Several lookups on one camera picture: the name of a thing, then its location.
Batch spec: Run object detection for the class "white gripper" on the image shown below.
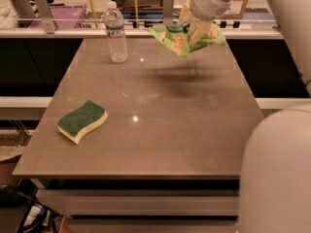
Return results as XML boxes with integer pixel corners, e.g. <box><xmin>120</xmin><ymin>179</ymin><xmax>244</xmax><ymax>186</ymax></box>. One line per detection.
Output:
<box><xmin>177</xmin><ymin>0</ymin><xmax>231</xmax><ymax>46</ymax></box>

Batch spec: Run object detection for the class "green rice chip bag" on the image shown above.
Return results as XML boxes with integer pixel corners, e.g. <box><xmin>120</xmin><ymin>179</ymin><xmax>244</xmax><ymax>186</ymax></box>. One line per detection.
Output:
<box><xmin>149</xmin><ymin>23</ymin><xmax>225</xmax><ymax>57</ymax></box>

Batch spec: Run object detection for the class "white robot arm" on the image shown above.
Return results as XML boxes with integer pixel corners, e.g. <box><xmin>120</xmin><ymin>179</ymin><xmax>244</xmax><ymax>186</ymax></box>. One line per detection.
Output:
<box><xmin>239</xmin><ymin>0</ymin><xmax>311</xmax><ymax>233</ymax></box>

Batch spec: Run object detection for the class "green and yellow sponge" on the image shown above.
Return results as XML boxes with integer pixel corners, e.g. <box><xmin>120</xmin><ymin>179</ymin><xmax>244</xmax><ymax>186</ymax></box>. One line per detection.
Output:
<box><xmin>57</xmin><ymin>100</ymin><xmax>108</xmax><ymax>145</ymax></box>

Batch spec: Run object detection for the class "cardboard box with label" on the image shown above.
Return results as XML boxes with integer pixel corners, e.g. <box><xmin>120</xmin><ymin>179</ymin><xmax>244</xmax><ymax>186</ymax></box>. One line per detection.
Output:
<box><xmin>222</xmin><ymin>0</ymin><xmax>249</xmax><ymax>19</ymax></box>

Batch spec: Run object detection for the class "yellow stick centre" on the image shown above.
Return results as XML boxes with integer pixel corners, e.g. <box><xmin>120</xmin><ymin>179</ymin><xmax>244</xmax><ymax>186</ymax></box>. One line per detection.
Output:
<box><xmin>134</xmin><ymin>0</ymin><xmax>139</xmax><ymax>28</ymax></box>

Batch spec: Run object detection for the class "yellow stick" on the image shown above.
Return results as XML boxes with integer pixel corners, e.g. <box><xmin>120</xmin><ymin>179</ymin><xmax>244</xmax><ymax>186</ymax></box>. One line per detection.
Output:
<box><xmin>88</xmin><ymin>0</ymin><xmax>99</xmax><ymax>29</ymax></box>
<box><xmin>134</xmin><ymin>0</ymin><xmax>139</xmax><ymax>28</ymax></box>

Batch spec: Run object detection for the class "clear plastic water bottle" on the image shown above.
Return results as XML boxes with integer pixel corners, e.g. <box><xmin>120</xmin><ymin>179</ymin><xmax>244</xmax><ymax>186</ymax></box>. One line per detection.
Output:
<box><xmin>104</xmin><ymin>1</ymin><xmax>128</xmax><ymax>63</ymax></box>

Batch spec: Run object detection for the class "yellow stick left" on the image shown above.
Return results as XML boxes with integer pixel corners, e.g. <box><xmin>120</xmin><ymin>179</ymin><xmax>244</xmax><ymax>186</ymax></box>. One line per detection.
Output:
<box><xmin>88</xmin><ymin>0</ymin><xmax>99</xmax><ymax>29</ymax></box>

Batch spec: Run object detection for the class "purple plastic crate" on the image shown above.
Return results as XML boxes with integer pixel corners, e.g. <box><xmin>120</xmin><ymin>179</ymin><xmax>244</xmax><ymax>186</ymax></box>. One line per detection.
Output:
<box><xmin>28</xmin><ymin>4</ymin><xmax>88</xmax><ymax>30</ymax></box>

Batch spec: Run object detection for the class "upper table drawer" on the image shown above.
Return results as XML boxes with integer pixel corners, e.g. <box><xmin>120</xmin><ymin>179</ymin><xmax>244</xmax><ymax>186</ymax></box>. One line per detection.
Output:
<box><xmin>37</xmin><ymin>189</ymin><xmax>239</xmax><ymax>216</ymax></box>

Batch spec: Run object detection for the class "table drawer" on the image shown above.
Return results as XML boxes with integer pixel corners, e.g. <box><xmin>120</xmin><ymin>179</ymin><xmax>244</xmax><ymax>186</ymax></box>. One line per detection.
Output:
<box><xmin>37</xmin><ymin>189</ymin><xmax>239</xmax><ymax>216</ymax></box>
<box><xmin>67</xmin><ymin>219</ymin><xmax>240</xmax><ymax>233</ymax></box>

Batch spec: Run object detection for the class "lower table drawer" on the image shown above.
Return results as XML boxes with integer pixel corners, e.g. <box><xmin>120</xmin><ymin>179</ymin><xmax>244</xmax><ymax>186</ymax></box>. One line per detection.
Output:
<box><xmin>67</xmin><ymin>219</ymin><xmax>240</xmax><ymax>233</ymax></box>

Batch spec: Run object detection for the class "box of clutter on floor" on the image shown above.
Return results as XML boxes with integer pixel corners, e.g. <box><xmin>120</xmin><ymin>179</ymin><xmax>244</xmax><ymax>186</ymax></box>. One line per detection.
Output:
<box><xmin>16</xmin><ymin>202</ymin><xmax>63</xmax><ymax>233</ymax></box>

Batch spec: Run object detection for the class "metal rail post centre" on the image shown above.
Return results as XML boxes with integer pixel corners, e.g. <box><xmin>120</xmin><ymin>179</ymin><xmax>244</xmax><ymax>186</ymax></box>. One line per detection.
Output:
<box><xmin>162</xmin><ymin>0</ymin><xmax>174</xmax><ymax>25</ymax></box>

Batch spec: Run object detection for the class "metal rail post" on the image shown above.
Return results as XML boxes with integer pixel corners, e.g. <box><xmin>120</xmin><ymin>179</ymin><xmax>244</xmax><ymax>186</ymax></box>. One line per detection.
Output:
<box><xmin>162</xmin><ymin>0</ymin><xmax>174</xmax><ymax>25</ymax></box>
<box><xmin>34</xmin><ymin>0</ymin><xmax>56</xmax><ymax>34</ymax></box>

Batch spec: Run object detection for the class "metal rail post left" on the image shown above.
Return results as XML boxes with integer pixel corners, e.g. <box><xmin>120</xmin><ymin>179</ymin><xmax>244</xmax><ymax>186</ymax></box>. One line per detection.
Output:
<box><xmin>34</xmin><ymin>0</ymin><xmax>56</xmax><ymax>34</ymax></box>

